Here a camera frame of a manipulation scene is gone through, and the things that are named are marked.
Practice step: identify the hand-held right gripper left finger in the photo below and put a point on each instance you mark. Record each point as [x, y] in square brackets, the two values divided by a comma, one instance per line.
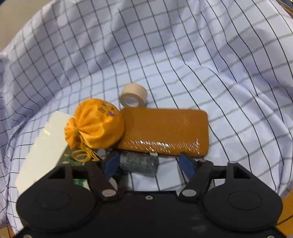
[112, 165]

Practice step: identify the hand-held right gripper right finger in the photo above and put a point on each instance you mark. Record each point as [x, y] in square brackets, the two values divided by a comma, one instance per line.
[186, 166]

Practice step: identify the white soft ball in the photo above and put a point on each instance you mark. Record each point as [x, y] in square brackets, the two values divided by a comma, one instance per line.
[112, 183]

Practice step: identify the beige tape roll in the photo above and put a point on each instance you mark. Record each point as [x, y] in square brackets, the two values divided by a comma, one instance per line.
[134, 93]

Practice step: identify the grey bottle with black cap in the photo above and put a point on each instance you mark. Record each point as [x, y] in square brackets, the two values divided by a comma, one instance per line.
[139, 163]

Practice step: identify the brown textured case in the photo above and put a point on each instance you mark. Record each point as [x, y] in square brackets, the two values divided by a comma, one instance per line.
[164, 131]

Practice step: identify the white cardboard box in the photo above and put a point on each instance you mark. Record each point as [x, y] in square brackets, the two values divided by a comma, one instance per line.
[43, 148]

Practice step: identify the blue checked bed sheet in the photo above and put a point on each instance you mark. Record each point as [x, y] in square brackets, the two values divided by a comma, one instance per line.
[174, 68]

